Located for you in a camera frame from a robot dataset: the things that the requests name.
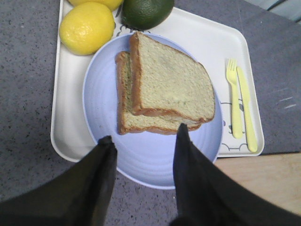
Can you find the bread slice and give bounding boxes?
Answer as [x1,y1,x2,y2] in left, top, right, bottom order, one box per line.
[129,32,215,124]
[115,51,202,135]

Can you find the rear yellow lemon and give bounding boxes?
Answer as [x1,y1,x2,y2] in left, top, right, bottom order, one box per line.
[68,0,124,12]

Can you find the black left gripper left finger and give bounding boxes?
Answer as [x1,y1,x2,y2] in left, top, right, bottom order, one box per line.
[0,136,117,226]

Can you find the white rectangular tray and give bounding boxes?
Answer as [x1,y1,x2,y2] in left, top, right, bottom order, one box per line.
[51,8,264,162]

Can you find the yellow plastic fork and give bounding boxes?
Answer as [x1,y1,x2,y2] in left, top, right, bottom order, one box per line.
[226,59,243,139]

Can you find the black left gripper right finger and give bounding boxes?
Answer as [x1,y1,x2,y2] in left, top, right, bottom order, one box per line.
[170,124,301,226]

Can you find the wooden cutting board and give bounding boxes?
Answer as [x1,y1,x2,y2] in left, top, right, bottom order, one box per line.
[215,153,301,215]

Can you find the green lime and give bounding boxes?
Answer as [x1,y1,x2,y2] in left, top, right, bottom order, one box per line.
[121,0,174,31]

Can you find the yellow plastic knife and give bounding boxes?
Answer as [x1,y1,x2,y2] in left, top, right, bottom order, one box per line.
[237,66,258,153]

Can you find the front yellow lemon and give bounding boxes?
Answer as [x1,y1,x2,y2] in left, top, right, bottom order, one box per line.
[59,2,115,56]

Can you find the yellow lemon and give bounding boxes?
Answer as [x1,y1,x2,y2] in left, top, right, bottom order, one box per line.
[68,0,124,12]
[59,2,115,56]

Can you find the light blue plate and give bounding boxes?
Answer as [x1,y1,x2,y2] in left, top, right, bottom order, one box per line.
[82,32,224,190]

